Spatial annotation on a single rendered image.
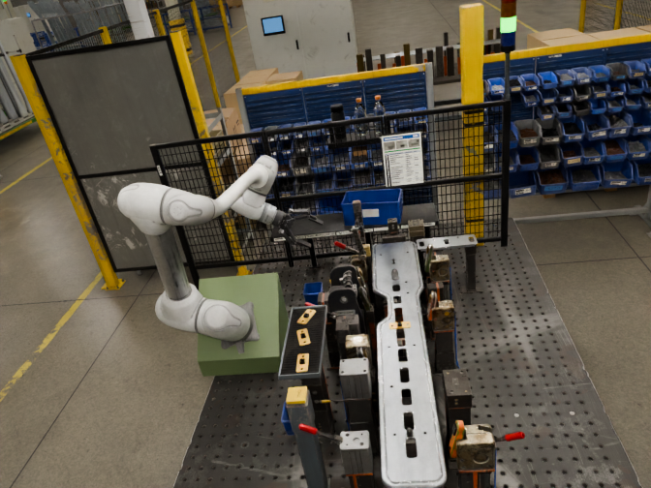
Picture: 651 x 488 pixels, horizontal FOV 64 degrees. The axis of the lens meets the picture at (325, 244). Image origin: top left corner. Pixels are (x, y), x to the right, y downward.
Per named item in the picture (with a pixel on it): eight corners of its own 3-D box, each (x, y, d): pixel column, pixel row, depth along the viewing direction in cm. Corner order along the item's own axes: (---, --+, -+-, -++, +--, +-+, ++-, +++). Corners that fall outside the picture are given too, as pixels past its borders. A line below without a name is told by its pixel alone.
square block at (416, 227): (428, 284, 281) (424, 225, 264) (413, 285, 283) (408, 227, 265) (426, 276, 288) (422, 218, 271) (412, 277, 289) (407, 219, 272)
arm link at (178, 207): (217, 194, 190) (184, 188, 193) (194, 194, 173) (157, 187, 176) (213, 229, 192) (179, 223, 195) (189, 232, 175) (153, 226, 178)
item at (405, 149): (425, 184, 286) (422, 129, 271) (384, 188, 289) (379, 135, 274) (425, 182, 288) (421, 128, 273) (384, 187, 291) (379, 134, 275)
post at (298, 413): (328, 497, 181) (308, 407, 160) (307, 498, 182) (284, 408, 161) (330, 477, 188) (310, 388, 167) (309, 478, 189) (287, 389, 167)
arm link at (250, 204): (257, 224, 235) (268, 198, 233) (224, 210, 233) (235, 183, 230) (258, 219, 246) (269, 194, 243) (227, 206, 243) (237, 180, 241)
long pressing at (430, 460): (458, 487, 146) (458, 483, 146) (377, 490, 149) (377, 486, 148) (416, 241, 266) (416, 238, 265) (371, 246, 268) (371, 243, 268)
